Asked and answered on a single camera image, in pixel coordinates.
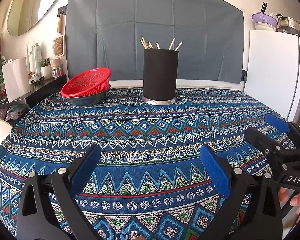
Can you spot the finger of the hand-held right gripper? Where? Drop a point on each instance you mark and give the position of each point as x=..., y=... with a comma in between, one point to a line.
x=258, y=138
x=277, y=123

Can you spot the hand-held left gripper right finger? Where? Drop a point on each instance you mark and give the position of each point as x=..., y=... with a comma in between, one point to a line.
x=215, y=170

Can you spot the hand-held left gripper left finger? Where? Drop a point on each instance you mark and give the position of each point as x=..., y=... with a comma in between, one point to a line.
x=86, y=166

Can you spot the black cylindrical utensil holder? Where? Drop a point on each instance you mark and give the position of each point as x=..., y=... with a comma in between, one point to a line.
x=160, y=77

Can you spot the bunch of wooden chopsticks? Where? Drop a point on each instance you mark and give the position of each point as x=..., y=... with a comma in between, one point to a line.
x=171, y=44

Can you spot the white fridge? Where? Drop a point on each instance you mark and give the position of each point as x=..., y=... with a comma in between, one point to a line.
x=270, y=75

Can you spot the blue patterned tablecloth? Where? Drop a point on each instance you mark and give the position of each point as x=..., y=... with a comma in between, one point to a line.
x=140, y=135

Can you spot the dark blue bowl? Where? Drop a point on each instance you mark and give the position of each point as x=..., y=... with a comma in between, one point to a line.
x=87, y=100

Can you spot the red plastic basket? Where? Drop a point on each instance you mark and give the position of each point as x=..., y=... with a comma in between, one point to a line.
x=85, y=82

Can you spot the black side shelf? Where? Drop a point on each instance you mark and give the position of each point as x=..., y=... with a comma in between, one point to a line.
x=42, y=90

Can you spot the plastic packets under shelf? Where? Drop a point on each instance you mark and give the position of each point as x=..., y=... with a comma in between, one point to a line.
x=15, y=112

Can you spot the stack of white bowls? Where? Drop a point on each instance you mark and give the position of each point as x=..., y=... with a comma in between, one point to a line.
x=265, y=27

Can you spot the small black hair clip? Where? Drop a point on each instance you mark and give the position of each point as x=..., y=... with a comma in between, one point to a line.
x=37, y=81

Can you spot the steel cooking pot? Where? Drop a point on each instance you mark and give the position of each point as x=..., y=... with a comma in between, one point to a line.
x=290, y=25

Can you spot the pink glass jar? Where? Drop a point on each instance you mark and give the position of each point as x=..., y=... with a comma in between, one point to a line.
x=57, y=71

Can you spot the small potted plant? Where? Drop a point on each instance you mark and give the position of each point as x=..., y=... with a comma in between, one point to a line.
x=46, y=71

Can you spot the purple plastic colander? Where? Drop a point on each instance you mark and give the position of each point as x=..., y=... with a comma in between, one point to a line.
x=263, y=18

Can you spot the white paper bag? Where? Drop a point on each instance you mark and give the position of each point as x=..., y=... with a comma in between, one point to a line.
x=16, y=80

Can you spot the black chopsticks in colander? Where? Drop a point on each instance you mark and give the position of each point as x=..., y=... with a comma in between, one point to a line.
x=263, y=8

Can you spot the white spray bottle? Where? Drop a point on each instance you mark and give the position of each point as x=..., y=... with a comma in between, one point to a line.
x=37, y=57

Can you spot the wooden hairbrush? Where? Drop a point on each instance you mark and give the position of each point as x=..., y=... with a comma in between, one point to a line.
x=58, y=45

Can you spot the white toothbrush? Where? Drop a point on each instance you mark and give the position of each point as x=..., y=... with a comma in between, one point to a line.
x=28, y=48

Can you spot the black wall hook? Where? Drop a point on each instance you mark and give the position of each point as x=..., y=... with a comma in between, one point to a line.
x=62, y=10

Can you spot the grey-blue wall cloth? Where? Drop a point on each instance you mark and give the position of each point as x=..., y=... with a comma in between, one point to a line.
x=140, y=12

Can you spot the round wall mirror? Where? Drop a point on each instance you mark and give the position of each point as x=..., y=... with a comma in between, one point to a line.
x=25, y=7

